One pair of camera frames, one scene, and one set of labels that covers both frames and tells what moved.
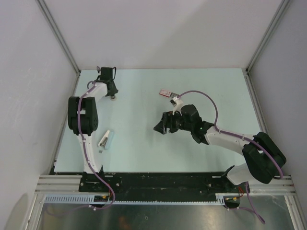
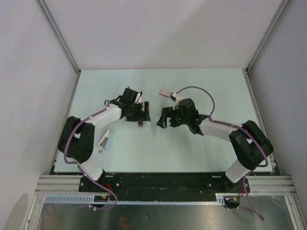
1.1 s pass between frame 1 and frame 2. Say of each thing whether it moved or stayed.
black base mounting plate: stayed
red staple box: stayed
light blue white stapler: stayed
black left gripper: moved
